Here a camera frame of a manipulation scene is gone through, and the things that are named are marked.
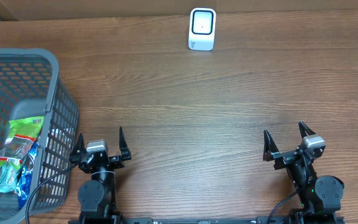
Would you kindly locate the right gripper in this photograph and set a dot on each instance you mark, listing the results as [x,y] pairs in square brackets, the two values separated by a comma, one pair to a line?
[270,152]

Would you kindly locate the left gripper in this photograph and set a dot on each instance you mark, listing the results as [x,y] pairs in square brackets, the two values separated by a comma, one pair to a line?
[80,147]

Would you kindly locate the green snack bag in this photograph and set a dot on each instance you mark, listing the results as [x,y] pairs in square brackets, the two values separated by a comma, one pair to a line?
[22,135]

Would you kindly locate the blue Oreo cookie pack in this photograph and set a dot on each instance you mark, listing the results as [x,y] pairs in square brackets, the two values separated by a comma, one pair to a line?
[25,176]

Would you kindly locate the teal snack wrapper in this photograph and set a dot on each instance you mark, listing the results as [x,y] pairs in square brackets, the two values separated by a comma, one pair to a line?
[9,177]

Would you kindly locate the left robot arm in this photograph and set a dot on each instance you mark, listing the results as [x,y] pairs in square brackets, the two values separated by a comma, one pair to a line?
[98,195]

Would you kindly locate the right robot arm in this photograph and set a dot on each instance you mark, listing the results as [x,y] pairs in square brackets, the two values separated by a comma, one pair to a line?
[320,197]

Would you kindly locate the white barcode scanner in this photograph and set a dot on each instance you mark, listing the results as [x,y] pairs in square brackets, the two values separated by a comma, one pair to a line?
[202,28]

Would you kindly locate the grey plastic basket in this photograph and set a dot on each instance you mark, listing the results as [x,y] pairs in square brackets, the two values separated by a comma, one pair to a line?
[30,86]

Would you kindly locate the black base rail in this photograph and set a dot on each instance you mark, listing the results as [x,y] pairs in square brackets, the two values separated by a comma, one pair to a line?
[197,221]

